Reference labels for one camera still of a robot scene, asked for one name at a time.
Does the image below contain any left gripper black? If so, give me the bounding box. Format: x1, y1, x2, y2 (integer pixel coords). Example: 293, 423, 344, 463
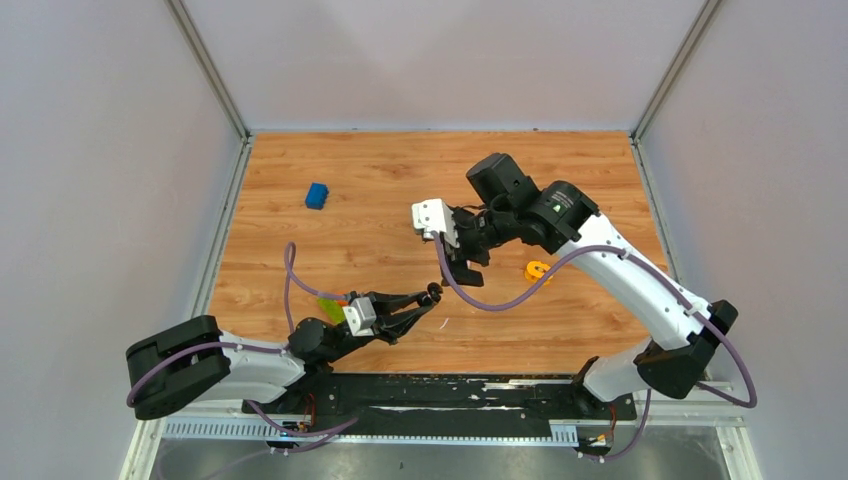
325, 290, 434, 364

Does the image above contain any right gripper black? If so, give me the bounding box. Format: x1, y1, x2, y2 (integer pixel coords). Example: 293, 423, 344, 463
436, 202, 516, 285

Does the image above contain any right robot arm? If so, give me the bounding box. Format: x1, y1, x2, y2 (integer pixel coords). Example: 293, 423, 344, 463
414, 153, 738, 418

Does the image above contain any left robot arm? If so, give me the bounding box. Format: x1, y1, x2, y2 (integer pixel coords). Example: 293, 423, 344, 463
125, 283, 443, 420

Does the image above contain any orange green toy block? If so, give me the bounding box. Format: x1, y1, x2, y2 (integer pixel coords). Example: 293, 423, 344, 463
316, 297, 346, 325

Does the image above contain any blue toy block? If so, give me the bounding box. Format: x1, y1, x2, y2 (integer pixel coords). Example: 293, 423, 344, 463
304, 182, 329, 210

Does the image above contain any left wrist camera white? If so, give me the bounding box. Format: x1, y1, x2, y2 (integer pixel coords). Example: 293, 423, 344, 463
342, 297, 377, 337

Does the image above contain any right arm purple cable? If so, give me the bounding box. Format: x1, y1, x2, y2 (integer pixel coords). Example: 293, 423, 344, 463
431, 231, 759, 464

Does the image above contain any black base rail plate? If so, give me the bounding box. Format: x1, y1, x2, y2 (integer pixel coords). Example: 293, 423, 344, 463
258, 373, 637, 439

